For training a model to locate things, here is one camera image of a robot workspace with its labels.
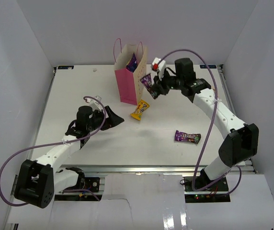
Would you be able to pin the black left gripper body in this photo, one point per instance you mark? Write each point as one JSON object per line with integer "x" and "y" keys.
{"x": 97, "y": 120}

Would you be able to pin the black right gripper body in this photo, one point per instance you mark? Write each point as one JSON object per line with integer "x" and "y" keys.
{"x": 172, "y": 82}

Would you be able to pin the brown purple m&m's packet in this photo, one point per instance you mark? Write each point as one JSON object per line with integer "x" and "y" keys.
{"x": 147, "y": 83}
{"x": 185, "y": 137}

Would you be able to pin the yellow M&M's packet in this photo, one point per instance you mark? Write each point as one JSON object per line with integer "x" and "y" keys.
{"x": 141, "y": 107}

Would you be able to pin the blue purple snack bag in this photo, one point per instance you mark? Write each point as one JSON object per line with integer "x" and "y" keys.
{"x": 132, "y": 63}

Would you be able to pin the brown purple M&M's packet front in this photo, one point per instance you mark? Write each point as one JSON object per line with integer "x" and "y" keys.
{"x": 185, "y": 137}

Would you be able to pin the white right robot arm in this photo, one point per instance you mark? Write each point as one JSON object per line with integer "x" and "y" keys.
{"x": 240, "y": 139}

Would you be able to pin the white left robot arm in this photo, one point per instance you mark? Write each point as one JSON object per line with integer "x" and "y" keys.
{"x": 35, "y": 184}

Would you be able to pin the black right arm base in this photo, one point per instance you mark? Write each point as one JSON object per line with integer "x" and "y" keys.
{"x": 215, "y": 193}

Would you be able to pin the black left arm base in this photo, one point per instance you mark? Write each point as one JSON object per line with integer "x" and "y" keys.
{"x": 72, "y": 184}

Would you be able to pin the beige pink paper bag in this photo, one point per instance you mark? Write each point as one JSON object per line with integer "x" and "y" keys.
{"x": 129, "y": 86}

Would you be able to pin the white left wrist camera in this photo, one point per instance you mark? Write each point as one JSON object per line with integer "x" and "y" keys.
{"x": 94, "y": 103}

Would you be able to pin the aluminium table edge rail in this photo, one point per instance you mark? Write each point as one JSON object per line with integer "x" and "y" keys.
{"x": 132, "y": 169}

